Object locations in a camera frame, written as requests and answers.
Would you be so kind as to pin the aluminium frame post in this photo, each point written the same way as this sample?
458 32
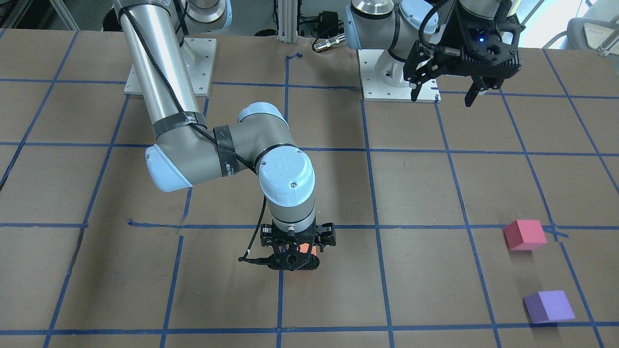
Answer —
287 21

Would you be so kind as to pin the black power box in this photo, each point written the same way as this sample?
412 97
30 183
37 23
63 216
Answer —
328 23

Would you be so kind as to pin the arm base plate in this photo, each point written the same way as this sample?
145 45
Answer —
198 55
382 77

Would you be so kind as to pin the pink foam cube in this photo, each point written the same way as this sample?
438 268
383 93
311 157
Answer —
523 234

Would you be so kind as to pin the orange foam cube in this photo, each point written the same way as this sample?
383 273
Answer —
305 248

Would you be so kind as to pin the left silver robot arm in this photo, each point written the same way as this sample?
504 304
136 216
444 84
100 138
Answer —
405 45

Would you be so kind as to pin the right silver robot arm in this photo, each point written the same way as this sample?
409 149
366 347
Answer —
186 153

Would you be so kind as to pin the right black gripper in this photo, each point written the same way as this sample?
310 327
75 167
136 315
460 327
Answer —
327 235

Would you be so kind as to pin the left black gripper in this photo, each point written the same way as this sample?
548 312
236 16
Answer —
453 33

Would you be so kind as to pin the silver cylindrical connector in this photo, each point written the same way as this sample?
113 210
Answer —
328 43

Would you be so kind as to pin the purple foam cube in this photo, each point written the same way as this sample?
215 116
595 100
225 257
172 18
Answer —
548 306

